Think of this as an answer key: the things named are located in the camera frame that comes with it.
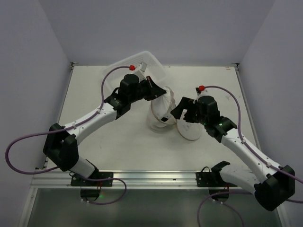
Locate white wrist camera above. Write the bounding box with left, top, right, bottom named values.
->
left=195, top=86, right=208, bottom=101
left=135, top=62, right=147, bottom=82

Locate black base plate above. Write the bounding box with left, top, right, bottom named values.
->
left=196, top=166, right=237, bottom=187
left=70, top=171, right=113, bottom=187

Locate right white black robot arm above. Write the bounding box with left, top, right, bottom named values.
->
left=171, top=96, right=295, bottom=211

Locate white bra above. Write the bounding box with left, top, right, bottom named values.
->
left=151, top=86, right=172, bottom=120

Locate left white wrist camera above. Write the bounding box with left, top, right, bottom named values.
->
left=135, top=62, right=147, bottom=82

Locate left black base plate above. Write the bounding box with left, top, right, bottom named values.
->
left=70, top=171, right=113, bottom=187

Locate white plastic perforated basket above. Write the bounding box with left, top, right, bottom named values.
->
left=100, top=51, right=168, bottom=96

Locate aluminium mounting rail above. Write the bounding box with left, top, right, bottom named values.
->
left=30, top=169, right=247, bottom=190

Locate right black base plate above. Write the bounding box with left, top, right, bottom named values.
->
left=196, top=166, right=237, bottom=187

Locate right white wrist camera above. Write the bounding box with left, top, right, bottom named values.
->
left=195, top=86, right=208, bottom=101

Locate round white mesh laundry bag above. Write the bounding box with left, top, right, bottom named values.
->
left=146, top=89, right=202, bottom=141

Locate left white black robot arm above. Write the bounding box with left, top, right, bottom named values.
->
left=43, top=74, right=167, bottom=181

